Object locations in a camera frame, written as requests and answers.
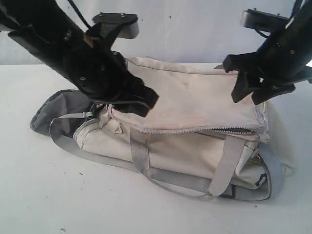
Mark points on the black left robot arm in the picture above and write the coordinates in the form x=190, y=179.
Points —
x=32, y=23

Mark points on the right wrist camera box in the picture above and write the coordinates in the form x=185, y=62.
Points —
x=262, y=21

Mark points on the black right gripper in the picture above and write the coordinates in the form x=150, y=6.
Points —
x=280, y=62

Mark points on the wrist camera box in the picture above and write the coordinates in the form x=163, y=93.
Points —
x=122, y=25
x=262, y=21

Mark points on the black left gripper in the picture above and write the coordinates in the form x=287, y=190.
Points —
x=91, y=66

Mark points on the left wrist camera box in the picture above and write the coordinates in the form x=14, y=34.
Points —
x=122, y=25

